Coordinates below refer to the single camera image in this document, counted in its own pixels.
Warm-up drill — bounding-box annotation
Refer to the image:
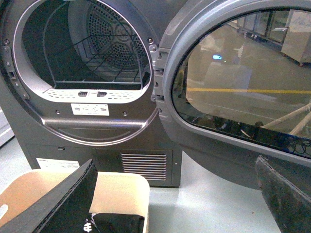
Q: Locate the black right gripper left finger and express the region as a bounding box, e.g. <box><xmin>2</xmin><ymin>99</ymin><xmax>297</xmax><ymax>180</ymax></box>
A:
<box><xmin>0</xmin><ymin>159</ymin><xmax>98</xmax><ymax>233</ymax></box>

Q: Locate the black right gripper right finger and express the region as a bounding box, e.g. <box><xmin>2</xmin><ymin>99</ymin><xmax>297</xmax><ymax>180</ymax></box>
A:
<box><xmin>255</xmin><ymin>156</ymin><xmax>311</xmax><ymax>233</ymax></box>

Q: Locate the beige plastic laundry hamper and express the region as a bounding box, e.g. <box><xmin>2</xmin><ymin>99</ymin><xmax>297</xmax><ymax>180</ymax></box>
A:
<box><xmin>0</xmin><ymin>169</ymin><xmax>150</xmax><ymax>233</ymax></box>

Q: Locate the black printed t-shirt in hamper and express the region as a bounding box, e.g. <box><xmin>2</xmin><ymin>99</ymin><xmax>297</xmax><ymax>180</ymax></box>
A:
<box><xmin>82</xmin><ymin>213</ymin><xmax>145</xmax><ymax>233</ymax></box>

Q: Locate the white dryer rating label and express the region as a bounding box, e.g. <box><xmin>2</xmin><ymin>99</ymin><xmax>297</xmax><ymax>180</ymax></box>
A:
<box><xmin>36</xmin><ymin>158</ymin><xmax>80</xmax><ymax>170</ymax></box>

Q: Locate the white dryer instruction sticker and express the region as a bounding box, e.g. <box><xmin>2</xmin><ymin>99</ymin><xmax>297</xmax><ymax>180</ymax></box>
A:
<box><xmin>70</xmin><ymin>103</ymin><xmax>110</xmax><ymax>116</ymax></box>

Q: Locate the dark grey front-load dryer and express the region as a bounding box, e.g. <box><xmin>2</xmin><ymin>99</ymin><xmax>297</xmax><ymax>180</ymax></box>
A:
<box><xmin>0</xmin><ymin>0</ymin><xmax>185</xmax><ymax>187</ymax></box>

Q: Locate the round dryer door with glass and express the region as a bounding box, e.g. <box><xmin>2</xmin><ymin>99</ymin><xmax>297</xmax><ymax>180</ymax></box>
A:
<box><xmin>156</xmin><ymin>0</ymin><xmax>311</xmax><ymax>188</ymax></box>

